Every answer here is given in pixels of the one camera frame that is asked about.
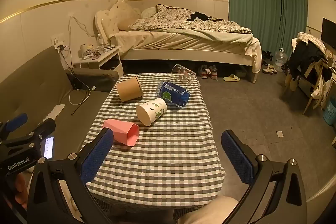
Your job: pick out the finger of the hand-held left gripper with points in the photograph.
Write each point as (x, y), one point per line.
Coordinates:
(16, 120)
(39, 130)

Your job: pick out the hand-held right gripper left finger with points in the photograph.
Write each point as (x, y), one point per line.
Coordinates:
(97, 154)

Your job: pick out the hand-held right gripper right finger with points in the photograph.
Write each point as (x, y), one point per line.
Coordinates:
(237, 158)

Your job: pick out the pink plastic cup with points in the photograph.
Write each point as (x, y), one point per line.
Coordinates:
(126, 132)

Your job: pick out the white cup with green print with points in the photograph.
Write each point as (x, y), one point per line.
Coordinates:
(150, 111)

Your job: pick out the brown paper cup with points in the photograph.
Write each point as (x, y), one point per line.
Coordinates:
(129, 90)

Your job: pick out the clear cup with blue label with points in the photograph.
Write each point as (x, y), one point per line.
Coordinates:
(174, 94)

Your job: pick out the clear glass cup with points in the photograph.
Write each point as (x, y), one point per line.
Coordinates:
(183, 73)

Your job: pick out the person's left hand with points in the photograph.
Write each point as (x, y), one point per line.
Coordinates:
(21, 187)

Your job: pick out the lit smartphone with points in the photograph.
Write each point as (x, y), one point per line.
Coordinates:
(49, 147)

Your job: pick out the white tissue paper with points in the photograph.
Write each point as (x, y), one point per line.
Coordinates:
(55, 111)

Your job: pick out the grey sofa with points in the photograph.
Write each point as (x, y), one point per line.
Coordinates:
(31, 87)

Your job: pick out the small white paper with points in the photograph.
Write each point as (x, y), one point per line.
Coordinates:
(280, 133)

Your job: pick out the person's leg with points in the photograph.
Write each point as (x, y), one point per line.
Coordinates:
(207, 211)

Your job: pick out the grey checked tablecloth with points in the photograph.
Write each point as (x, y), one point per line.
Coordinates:
(170, 153)

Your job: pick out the yellow slipper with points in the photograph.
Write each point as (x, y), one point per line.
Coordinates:
(231, 78)

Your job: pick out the grey sneaker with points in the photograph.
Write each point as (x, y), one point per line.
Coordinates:
(203, 72)
(214, 72)

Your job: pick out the white shoes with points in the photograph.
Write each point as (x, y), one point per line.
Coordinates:
(270, 69)

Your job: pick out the white nightstand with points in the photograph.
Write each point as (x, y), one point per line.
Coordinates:
(105, 56)

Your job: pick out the wooden chair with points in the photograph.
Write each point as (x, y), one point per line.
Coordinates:
(313, 94)

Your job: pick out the blue laundry basket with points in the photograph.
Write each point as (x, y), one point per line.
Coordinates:
(330, 111)

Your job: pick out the large water jug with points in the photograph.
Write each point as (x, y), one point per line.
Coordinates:
(280, 60)

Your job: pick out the clear water bottle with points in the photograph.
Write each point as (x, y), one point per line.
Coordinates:
(100, 40)

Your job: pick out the pile of clothes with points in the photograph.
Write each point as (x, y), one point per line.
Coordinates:
(307, 56)

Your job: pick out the white bed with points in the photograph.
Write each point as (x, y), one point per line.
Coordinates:
(183, 43)

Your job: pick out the cream pillow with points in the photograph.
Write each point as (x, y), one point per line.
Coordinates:
(123, 15)

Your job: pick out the black clothing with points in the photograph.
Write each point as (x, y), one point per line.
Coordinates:
(200, 16)

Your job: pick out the patterned quilt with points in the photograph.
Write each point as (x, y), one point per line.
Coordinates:
(173, 19)

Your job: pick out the black television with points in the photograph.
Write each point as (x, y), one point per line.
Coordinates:
(329, 33)

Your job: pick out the narrow green curtain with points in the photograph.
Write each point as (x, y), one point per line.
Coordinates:
(294, 3)

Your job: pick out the white wall socket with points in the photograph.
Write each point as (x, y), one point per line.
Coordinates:
(58, 39)

